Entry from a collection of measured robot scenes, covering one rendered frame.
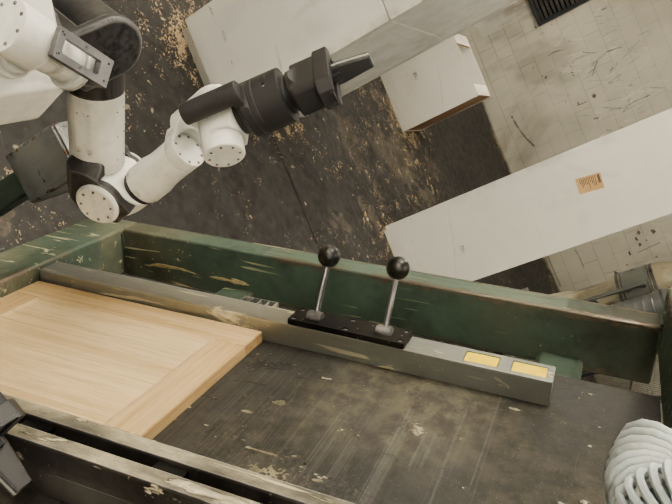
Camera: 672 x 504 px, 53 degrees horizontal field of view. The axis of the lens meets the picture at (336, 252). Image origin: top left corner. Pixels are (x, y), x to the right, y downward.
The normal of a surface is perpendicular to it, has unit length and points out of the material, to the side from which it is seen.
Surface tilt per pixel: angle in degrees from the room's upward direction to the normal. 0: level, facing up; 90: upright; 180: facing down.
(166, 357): 60
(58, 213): 0
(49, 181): 90
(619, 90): 90
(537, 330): 90
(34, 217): 0
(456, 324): 90
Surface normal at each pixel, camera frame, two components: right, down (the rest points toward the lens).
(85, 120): -0.22, 0.59
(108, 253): 0.92, 0.16
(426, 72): -0.44, 0.18
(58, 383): 0.03, -0.94
